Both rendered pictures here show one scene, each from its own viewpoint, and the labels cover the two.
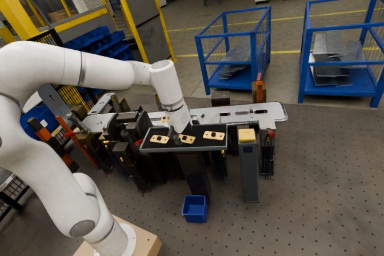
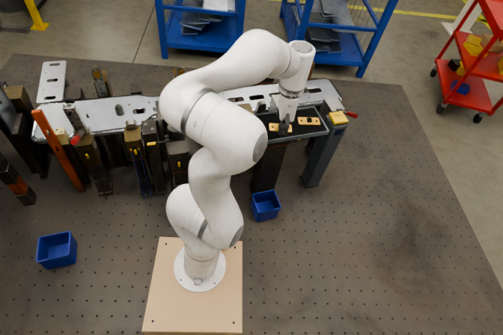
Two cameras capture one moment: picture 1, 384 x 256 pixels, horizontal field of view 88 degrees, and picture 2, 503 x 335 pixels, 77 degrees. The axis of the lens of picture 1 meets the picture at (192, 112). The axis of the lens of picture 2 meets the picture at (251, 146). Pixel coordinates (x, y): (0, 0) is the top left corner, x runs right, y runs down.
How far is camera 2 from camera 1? 0.72 m
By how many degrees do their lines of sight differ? 33
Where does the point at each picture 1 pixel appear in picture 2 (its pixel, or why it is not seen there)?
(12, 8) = not seen: outside the picture
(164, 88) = (303, 74)
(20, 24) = not seen: outside the picture
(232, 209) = (297, 197)
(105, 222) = not seen: hidden behind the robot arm
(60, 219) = (226, 229)
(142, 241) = (228, 251)
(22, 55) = (275, 50)
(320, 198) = (364, 170)
